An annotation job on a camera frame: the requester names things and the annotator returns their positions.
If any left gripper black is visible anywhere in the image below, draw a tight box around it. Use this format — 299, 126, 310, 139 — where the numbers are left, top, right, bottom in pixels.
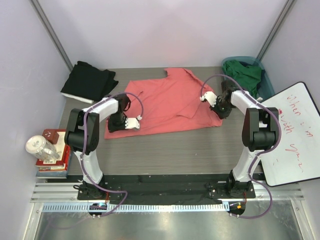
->
108, 112, 129, 133

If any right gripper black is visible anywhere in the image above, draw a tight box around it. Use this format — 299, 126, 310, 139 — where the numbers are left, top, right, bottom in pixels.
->
209, 97, 233, 120

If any red t shirt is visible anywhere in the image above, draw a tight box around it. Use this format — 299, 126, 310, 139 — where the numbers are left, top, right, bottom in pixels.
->
104, 68, 223, 140

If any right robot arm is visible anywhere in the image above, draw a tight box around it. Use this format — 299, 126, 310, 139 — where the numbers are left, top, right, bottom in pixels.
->
201, 88, 282, 198

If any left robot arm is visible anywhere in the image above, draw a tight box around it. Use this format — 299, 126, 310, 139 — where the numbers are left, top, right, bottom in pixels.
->
64, 93, 131, 200

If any stack of books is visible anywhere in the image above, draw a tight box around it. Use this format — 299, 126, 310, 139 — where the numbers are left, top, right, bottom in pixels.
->
35, 129, 73, 179

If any white folded t shirt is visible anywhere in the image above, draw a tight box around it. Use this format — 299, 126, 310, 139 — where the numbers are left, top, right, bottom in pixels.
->
61, 92, 94, 104

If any green t shirt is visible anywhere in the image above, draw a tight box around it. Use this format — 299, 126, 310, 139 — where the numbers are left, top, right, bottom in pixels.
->
222, 59, 263, 98

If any blue plastic bin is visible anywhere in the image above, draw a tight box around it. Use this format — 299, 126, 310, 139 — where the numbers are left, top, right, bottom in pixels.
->
221, 56, 275, 100

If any black folded t shirt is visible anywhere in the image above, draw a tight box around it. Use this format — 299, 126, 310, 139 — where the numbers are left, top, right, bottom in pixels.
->
60, 61, 119, 102

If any small red box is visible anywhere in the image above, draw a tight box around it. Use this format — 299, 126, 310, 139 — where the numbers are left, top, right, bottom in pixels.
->
42, 129, 59, 145

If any clear plastic jar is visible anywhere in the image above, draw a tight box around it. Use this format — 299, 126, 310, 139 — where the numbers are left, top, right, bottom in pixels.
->
25, 135, 60, 161

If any white whiteboard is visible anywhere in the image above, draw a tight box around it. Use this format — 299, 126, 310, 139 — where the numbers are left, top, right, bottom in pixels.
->
260, 82, 320, 187

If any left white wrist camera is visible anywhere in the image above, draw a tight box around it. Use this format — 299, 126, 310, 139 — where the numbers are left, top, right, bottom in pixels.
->
124, 117, 140, 130

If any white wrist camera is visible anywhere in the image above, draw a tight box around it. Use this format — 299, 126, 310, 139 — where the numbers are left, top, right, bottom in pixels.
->
199, 91, 218, 107
124, 117, 140, 130

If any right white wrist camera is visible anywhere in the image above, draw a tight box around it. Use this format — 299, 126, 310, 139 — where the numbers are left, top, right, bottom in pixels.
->
199, 91, 218, 107

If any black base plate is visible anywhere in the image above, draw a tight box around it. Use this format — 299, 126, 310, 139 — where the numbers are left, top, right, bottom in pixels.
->
76, 174, 256, 205

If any aluminium rail frame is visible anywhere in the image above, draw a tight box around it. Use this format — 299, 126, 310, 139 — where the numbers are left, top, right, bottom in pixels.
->
24, 183, 316, 240

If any right aluminium corner post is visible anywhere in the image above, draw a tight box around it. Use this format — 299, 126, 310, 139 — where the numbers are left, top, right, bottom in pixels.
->
256, 0, 297, 61

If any aluminium corner post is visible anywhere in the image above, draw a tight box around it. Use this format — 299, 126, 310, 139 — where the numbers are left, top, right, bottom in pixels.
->
256, 0, 297, 61
29, 0, 73, 72

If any left aluminium corner post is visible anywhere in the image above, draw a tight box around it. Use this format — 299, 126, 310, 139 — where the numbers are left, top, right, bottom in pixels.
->
29, 0, 73, 72

